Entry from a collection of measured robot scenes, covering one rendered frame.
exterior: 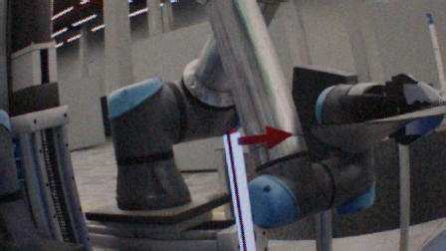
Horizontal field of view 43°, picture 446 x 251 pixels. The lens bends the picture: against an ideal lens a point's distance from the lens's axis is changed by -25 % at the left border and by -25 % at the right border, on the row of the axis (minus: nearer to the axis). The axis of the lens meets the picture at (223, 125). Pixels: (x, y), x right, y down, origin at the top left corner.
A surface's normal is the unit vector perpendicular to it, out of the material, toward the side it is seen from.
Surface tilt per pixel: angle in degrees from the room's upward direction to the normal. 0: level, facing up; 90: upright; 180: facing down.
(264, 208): 90
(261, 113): 80
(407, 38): 90
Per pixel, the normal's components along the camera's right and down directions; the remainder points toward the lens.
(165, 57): -0.63, 0.14
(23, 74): -0.46, 0.11
